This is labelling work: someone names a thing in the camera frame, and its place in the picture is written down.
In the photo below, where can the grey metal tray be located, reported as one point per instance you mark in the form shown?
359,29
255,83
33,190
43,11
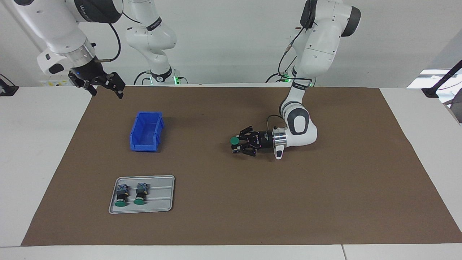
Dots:
162,195

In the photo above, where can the black desk clamp mount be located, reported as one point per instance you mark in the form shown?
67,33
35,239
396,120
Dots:
7,90

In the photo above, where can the white wall socket box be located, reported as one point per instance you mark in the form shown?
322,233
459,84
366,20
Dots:
54,83

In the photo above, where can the brown table mat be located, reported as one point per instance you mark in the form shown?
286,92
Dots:
270,187

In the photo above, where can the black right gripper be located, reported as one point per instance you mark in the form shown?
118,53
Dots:
86,72

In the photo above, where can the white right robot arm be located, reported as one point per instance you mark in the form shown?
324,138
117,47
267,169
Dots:
57,29

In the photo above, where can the grey chair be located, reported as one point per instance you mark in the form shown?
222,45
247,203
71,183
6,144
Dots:
456,112

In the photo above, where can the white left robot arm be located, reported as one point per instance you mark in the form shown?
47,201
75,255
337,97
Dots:
317,43

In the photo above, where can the blue plastic storage bin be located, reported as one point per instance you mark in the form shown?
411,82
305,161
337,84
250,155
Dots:
146,145

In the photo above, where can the green push button switch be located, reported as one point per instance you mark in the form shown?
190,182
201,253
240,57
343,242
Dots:
140,195
234,140
121,196

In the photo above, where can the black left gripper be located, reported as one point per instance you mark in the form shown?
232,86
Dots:
265,140

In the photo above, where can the black slanted camera stand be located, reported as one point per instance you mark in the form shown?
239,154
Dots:
429,92

